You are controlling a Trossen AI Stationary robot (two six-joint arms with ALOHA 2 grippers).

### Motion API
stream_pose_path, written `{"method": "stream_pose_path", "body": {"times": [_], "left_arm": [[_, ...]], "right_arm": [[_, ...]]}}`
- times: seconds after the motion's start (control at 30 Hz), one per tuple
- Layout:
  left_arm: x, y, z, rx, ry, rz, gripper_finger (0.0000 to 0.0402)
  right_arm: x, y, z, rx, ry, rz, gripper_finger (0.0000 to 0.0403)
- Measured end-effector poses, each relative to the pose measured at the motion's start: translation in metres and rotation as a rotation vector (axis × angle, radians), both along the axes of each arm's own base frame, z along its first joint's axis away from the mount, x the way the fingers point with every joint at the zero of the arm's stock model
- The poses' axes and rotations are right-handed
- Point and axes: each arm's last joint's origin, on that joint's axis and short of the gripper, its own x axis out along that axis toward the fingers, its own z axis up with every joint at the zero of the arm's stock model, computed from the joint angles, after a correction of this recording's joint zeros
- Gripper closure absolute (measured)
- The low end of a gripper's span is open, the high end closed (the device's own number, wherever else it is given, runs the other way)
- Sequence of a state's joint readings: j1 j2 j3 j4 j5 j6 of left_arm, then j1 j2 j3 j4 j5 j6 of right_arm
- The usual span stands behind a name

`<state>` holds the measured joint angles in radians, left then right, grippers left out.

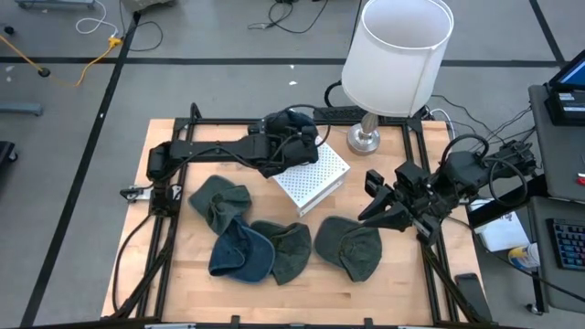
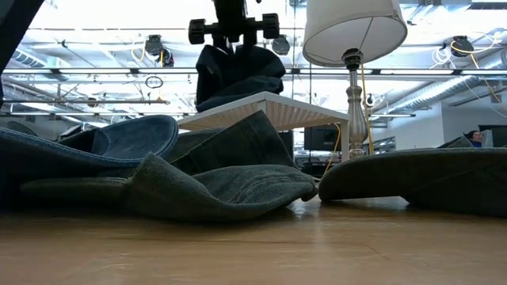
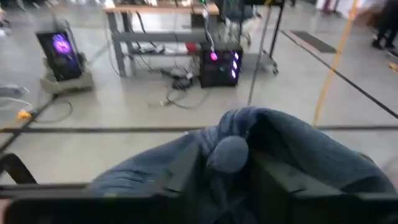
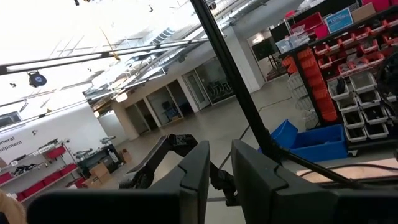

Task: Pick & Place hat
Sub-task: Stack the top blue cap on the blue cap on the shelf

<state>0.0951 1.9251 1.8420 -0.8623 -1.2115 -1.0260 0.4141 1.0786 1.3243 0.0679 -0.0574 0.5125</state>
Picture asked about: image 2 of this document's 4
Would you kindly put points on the dark navy hat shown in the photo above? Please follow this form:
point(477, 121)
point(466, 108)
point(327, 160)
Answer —
point(237, 75)

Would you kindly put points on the dark blue denim jeans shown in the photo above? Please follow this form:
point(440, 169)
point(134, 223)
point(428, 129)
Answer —
point(130, 138)

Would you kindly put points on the grey-green cloth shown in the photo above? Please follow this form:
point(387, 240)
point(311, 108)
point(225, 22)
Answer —
point(416, 174)

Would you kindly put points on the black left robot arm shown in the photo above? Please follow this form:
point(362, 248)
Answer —
point(12, 31)

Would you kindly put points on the small black ceiling reel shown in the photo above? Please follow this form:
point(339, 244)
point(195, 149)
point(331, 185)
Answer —
point(166, 58)

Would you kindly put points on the small white mesh table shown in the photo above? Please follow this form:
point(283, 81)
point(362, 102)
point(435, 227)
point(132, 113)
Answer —
point(293, 112)

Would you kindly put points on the white shade silver lamp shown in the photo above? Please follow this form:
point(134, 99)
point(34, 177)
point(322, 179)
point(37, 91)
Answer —
point(348, 31)

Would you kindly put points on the black monitor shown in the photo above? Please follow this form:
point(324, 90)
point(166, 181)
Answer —
point(322, 138)

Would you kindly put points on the grey-green towel front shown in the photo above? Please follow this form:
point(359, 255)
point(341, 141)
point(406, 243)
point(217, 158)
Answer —
point(222, 190)

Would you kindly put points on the person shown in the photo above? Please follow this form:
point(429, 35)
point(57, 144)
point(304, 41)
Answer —
point(474, 136)

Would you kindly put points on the grey ceiling rail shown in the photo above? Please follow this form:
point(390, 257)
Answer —
point(119, 71)

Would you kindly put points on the silver ventilation duct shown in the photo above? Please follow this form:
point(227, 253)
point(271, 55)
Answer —
point(435, 93)

